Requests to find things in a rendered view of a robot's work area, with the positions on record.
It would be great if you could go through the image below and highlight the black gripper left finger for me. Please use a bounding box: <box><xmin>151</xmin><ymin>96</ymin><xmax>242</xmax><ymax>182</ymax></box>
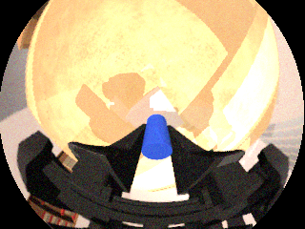
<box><xmin>68</xmin><ymin>123</ymin><xmax>146</xmax><ymax>194</ymax></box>

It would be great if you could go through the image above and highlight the blue marker cap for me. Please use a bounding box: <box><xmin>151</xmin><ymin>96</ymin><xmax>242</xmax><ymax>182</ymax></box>
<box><xmin>141</xmin><ymin>114</ymin><xmax>173</xmax><ymax>160</ymax></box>

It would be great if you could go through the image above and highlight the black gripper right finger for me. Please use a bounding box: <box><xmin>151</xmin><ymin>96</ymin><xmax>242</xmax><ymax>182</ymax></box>
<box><xmin>168</xmin><ymin>125</ymin><xmax>247</xmax><ymax>196</ymax></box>

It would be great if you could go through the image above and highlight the beige square block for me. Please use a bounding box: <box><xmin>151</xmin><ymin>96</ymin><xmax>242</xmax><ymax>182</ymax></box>
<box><xmin>125</xmin><ymin>87</ymin><xmax>184</xmax><ymax>129</ymax></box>

